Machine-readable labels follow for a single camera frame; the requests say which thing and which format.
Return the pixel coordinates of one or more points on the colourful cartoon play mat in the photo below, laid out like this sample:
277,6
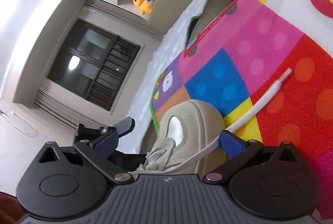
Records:
237,57

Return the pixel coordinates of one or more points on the dark window with railing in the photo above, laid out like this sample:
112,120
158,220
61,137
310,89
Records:
93,63

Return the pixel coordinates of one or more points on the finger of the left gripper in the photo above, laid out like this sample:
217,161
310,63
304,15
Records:
125,126

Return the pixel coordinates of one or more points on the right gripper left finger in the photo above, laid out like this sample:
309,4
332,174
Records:
96,153

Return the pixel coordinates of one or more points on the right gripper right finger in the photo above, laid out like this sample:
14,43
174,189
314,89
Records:
240,153

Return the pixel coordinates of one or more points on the yellow duck plush toy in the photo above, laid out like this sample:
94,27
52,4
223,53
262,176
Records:
145,6

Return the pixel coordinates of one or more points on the beige suede sneaker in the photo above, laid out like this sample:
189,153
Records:
184,132

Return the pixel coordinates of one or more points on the white fluffy blanket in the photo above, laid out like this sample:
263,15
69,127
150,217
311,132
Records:
173,43

